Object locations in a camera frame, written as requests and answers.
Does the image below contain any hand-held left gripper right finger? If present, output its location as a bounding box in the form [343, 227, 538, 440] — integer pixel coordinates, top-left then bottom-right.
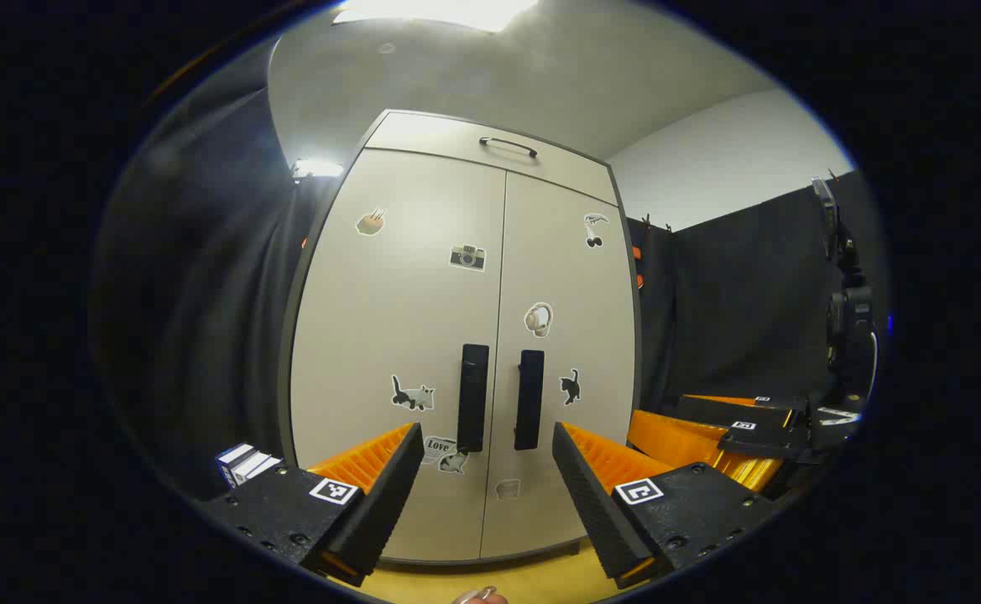
[551, 421, 785, 590]

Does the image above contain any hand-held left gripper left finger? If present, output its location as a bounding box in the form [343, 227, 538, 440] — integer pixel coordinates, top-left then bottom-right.
[196, 422, 425, 588]

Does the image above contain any grey double-door shoe cabinet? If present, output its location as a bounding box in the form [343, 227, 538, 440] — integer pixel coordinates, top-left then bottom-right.
[279, 109, 644, 567]

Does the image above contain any black drawer handle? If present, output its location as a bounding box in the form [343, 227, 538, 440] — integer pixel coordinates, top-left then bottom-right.
[479, 137, 539, 159]

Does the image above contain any black door handle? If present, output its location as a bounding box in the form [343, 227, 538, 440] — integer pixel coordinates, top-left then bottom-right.
[514, 349, 545, 452]
[457, 343, 491, 454]

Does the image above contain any white and blue box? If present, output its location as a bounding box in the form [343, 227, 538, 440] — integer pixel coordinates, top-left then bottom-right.
[215, 443, 283, 489]

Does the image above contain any beige cabinet drawer front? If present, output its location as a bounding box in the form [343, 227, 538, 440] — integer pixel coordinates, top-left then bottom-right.
[364, 112, 619, 206]

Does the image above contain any beige cabinet door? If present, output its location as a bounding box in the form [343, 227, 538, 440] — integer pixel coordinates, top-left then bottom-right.
[480, 170, 638, 561]
[289, 149, 508, 561]

